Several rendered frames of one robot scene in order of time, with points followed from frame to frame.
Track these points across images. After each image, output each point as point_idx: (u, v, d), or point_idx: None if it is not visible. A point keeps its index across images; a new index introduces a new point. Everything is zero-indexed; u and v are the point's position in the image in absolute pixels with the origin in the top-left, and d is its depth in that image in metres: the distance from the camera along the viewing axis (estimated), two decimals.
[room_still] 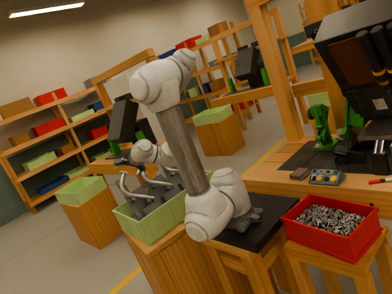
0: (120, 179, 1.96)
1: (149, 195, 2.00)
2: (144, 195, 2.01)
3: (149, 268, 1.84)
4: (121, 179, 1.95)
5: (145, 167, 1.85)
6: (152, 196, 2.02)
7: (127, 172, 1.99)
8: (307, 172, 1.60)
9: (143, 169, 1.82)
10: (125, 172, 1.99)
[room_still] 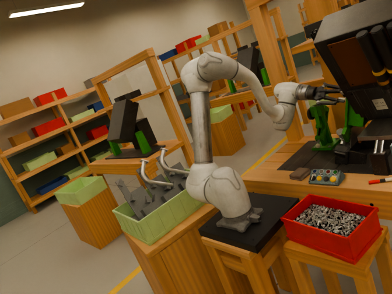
0: None
1: None
2: None
3: (149, 268, 1.84)
4: None
5: (330, 103, 1.57)
6: (343, 143, 1.57)
7: (345, 98, 1.51)
8: (307, 172, 1.60)
9: (328, 103, 1.60)
10: None
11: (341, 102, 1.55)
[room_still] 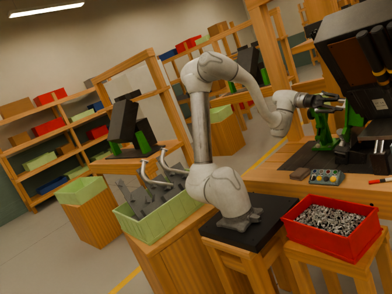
0: None
1: (338, 146, 1.59)
2: (344, 142, 1.58)
3: (149, 268, 1.84)
4: None
5: (328, 111, 1.57)
6: None
7: (343, 106, 1.52)
8: (307, 172, 1.60)
9: (326, 111, 1.60)
10: (344, 104, 1.52)
11: (339, 110, 1.55)
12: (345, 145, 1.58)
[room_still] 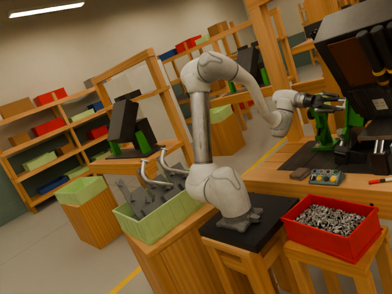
0: None
1: (339, 146, 1.59)
2: (344, 142, 1.58)
3: (149, 268, 1.84)
4: None
5: (328, 111, 1.57)
6: None
7: (343, 106, 1.52)
8: (307, 172, 1.60)
9: (326, 111, 1.60)
10: (344, 104, 1.52)
11: (339, 110, 1.56)
12: (345, 145, 1.58)
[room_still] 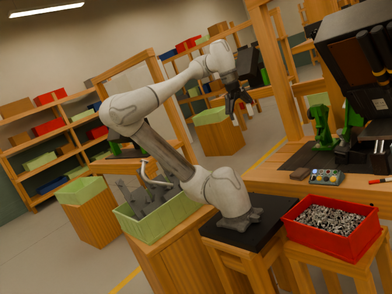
0: None
1: (339, 146, 1.59)
2: (344, 142, 1.58)
3: (149, 268, 1.84)
4: None
5: (247, 97, 1.59)
6: None
7: (343, 106, 1.52)
8: (307, 172, 1.60)
9: (248, 95, 1.56)
10: (344, 104, 1.52)
11: (251, 105, 1.59)
12: (345, 145, 1.58)
